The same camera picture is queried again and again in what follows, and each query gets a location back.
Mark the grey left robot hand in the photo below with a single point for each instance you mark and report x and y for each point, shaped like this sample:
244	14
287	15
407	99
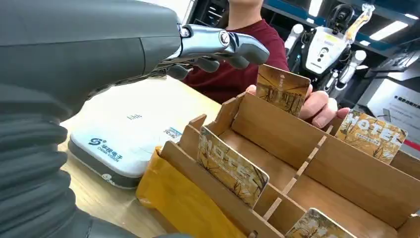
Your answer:
82	39

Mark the golden hotel key card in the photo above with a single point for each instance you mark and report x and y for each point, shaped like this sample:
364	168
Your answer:
233	167
370	136
282	88
316	226

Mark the grey white card reader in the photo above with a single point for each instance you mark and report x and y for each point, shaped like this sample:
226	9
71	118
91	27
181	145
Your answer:
124	138

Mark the person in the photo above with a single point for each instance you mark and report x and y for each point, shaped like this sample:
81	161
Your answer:
236	78

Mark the ceiling light panel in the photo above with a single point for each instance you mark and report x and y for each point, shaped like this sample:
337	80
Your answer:
315	6
388	30

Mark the person's hand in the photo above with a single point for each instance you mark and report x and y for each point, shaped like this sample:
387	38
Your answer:
315	105

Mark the white humanoid robot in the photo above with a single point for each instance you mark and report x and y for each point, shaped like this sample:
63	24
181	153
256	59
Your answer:
325	49

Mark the wooden compartment box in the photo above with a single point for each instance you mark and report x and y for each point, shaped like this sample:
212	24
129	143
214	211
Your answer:
344	190

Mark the white sign panel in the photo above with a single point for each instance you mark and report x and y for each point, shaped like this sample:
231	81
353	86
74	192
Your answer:
393	108

